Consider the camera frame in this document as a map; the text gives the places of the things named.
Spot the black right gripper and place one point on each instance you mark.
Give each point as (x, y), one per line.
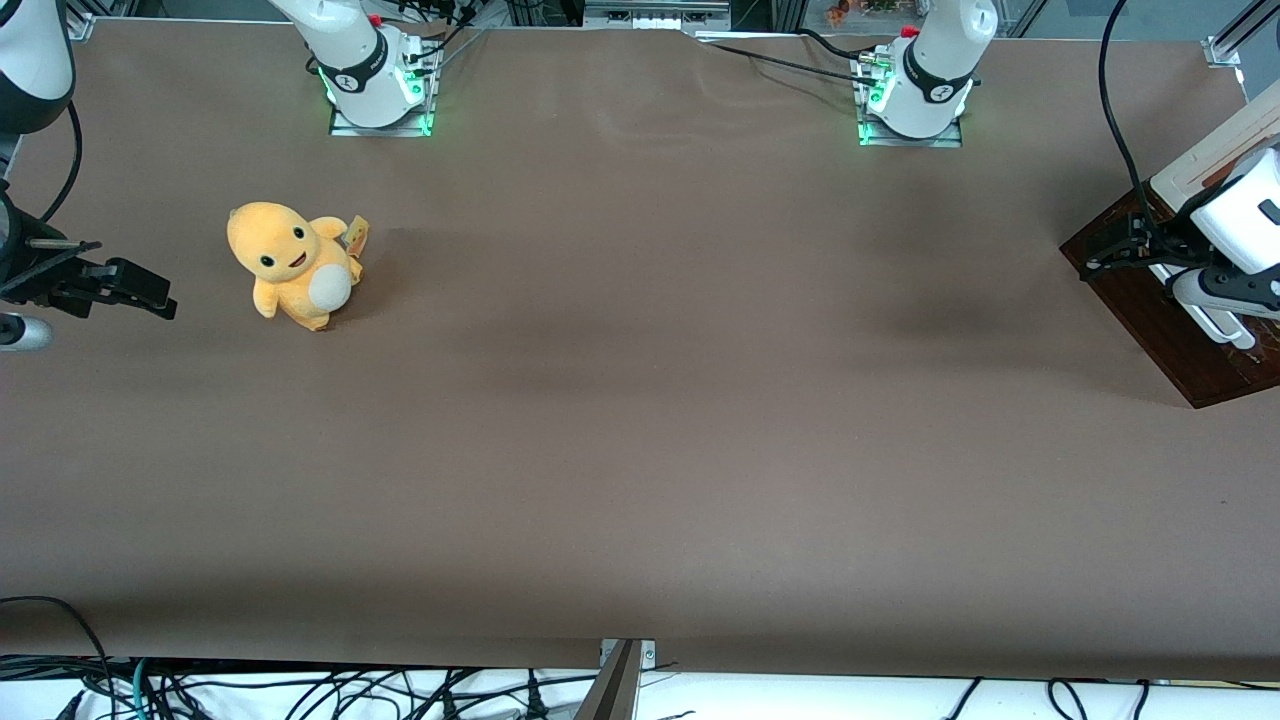
(30, 275)

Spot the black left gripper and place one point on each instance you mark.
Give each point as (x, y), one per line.
(1163, 246)

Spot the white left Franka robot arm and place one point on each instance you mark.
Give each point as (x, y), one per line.
(935, 70)

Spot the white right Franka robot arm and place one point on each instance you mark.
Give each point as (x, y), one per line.
(360, 60)

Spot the dark wooden base board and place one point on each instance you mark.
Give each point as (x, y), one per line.
(1160, 330)

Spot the orange plush toy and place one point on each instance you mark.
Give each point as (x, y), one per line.
(290, 260)

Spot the yellow paper hang tag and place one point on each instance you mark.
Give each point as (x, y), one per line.
(357, 233)

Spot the silver equipment rack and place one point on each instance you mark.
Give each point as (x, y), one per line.
(655, 12)

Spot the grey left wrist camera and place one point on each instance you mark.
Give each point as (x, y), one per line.
(1215, 290)

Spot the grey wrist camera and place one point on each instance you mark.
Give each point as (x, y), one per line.
(1215, 290)
(20, 334)

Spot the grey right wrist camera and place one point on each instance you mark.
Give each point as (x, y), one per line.
(20, 334)

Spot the aluminium frame profile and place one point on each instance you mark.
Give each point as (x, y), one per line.
(1235, 40)

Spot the silver metal bracket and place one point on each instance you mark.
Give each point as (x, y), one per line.
(648, 655)

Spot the dark camera mount beam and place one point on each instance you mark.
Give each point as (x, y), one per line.
(612, 690)

